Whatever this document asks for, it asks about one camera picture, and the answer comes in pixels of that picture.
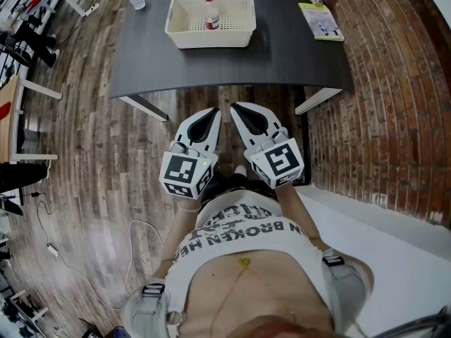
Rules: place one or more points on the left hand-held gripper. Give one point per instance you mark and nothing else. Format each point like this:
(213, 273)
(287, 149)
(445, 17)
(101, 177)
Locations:
(179, 169)

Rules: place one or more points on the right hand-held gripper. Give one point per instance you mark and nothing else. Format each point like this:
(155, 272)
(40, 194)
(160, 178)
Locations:
(282, 160)

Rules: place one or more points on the cream perforated plastic basket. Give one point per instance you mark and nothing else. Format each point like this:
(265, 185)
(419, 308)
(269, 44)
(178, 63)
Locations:
(232, 37)

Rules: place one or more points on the red-capped white bottle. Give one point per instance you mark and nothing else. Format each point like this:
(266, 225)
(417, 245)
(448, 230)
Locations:
(212, 16)

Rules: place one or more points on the person's left forearm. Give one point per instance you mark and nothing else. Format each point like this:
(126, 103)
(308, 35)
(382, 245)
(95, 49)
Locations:
(176, 231)

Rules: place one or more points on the person's right forearm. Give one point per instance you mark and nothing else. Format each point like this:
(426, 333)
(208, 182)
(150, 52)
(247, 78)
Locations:
(296, 210)

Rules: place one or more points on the dark grey table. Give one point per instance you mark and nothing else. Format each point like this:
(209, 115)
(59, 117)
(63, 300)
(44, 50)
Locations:
(148, 55)

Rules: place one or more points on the white printed t-shirt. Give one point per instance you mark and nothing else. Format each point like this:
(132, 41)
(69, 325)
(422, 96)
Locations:
(239, 241)

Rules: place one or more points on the yellow-green book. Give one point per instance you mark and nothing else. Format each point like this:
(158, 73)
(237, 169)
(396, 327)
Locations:
(322, 21)

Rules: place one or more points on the white power strip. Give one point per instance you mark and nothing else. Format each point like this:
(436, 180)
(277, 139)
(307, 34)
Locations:
(91, 10)

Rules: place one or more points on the person's chest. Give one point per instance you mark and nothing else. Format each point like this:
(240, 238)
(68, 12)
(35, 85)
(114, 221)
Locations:
(264, 294)

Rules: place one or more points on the black power adapter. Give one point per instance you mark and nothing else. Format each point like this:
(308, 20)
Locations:
(36, 194)

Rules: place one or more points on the white power adapter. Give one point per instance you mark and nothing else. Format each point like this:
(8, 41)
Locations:
(53, 249)

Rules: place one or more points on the wooden table with white legs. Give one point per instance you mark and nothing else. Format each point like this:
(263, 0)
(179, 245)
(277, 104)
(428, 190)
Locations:
(8, 136)

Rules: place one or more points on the head camera mount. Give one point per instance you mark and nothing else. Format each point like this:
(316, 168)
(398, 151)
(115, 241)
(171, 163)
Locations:
(423, 324)

